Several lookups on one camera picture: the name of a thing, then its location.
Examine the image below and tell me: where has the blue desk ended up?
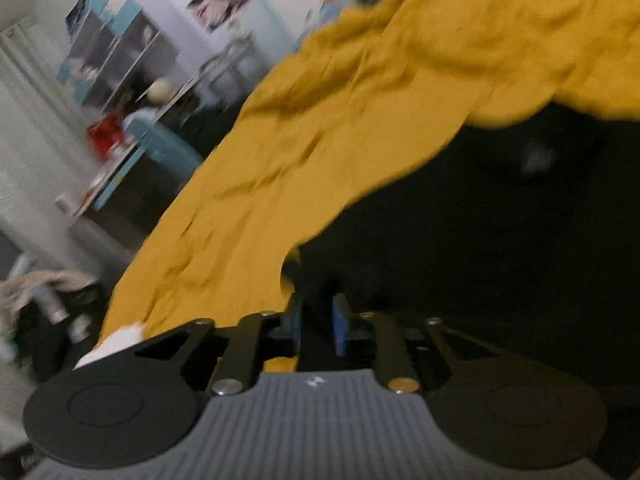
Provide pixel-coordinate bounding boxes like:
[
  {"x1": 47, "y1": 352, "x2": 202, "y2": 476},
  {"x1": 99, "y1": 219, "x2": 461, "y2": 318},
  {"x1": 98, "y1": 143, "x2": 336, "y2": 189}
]
[{"x1": 54, "y1": 72, "x2": 206, "y2": 221}]

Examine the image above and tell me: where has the black garment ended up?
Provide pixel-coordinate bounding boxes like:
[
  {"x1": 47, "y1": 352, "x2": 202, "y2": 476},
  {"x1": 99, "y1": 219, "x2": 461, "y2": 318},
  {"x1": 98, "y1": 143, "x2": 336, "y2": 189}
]
[{"x1": 281, "y1": 101, "x2": 640, "y2": 401}]

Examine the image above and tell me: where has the black bag with clutter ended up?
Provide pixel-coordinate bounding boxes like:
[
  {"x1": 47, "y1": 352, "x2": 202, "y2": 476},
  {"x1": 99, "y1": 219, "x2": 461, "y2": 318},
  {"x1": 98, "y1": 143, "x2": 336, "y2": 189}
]
[{"x1": 0, "y1": 254, "x2": 110, "y2": 378}]

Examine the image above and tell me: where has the white cloth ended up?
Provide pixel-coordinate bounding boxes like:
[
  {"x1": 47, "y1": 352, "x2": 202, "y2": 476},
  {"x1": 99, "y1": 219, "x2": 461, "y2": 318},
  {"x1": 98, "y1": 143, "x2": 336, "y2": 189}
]
[{"x1": 74, "y1": 322, "x2": 147, "y2": 370}]

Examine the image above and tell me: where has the white blue-edged headboard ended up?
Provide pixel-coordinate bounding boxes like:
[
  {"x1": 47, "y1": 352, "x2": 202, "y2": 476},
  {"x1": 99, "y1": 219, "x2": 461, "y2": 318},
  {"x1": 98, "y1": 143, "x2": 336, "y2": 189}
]
[{"x1": 235, "y1": 0, "x2": 396, "y2": 68}]

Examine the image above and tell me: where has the pale round ball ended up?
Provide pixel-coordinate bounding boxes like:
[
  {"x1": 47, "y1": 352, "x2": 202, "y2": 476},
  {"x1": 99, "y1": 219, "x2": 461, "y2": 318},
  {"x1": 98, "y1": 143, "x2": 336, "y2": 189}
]
[{"x1": 147, "y1": 77, "x2": 177, "y2": 107}]

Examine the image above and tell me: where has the red object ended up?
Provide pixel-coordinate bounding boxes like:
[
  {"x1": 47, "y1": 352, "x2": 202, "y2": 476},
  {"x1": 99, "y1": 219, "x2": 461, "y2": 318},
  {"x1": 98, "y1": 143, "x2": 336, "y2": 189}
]
[{"x1": 87, "y1": 112, "x2": 126, "y2": 162}]

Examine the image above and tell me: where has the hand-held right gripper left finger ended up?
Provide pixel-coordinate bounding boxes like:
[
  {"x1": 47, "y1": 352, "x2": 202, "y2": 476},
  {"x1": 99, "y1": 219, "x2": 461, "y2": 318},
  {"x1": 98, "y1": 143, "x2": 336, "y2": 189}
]
[{"x1": 131, "y1": 294, "x2": 305, "y2": 397}]

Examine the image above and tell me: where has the white curtain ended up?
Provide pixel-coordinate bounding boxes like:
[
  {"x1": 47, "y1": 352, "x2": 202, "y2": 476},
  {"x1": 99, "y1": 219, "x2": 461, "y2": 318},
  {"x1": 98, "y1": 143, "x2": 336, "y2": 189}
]
[{"x1": 0, "y1": 16, "x2": 96, "y2": 266}]

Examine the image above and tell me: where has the blue and white bookshelf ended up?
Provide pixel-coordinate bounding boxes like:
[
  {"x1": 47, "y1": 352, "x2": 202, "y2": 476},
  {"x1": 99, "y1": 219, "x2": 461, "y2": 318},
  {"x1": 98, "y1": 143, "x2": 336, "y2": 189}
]
[{"x1": 56, "y1": 0, "x2": 182, "y2": 113}]

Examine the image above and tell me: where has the metal chair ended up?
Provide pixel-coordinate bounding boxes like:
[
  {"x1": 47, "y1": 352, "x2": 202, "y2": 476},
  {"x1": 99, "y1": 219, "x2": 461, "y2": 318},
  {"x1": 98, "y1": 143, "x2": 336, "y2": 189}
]
[{"x1": 192, "y1": 34, "x2": 273, "y2": 111}]

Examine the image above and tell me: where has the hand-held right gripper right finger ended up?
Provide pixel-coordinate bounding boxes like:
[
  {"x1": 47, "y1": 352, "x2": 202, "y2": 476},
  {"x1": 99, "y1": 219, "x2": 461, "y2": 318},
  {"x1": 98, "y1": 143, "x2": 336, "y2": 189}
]
[{"x1": 331, "y1": 293, "x2": 506, "y2": 395}]

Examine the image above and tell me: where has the yellow blanket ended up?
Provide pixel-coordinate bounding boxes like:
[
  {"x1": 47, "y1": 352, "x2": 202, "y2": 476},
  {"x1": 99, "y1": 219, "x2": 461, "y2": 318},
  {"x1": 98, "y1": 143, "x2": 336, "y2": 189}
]
[{"x1": 97, "y1": 0, "x2": 640, "y2": 374}]

